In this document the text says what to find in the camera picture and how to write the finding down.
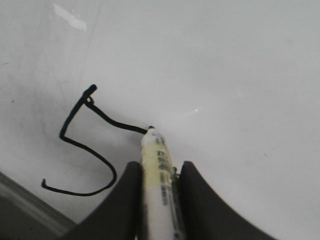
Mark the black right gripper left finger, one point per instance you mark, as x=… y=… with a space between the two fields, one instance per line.
x=117 y=217

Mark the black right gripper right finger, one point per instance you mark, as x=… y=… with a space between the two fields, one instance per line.
x=206 y=215

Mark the aluminium whiteboard frame rail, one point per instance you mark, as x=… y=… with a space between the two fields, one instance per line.
x=24 y=216

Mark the white whiteboard marker with tape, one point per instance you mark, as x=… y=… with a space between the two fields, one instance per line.
x=161 y=211

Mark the white whiteboard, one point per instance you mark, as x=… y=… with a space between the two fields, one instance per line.
x=233 y=85

